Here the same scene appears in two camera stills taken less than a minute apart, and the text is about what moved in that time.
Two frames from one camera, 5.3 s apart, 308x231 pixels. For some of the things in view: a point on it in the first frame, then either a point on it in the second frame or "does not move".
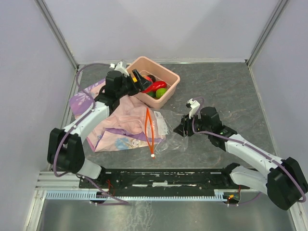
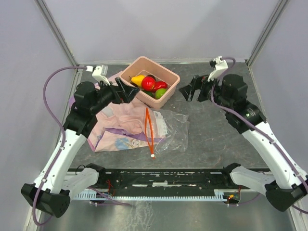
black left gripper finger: x=141 y=83 -> x=131 y=92
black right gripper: x=185 y=125 -> x=188 y=91
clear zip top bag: x=160 y=125 does not move
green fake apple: x=160 y=92 does not move
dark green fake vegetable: x=152 y=94 does not move
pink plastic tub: x=145 y=67 does not move
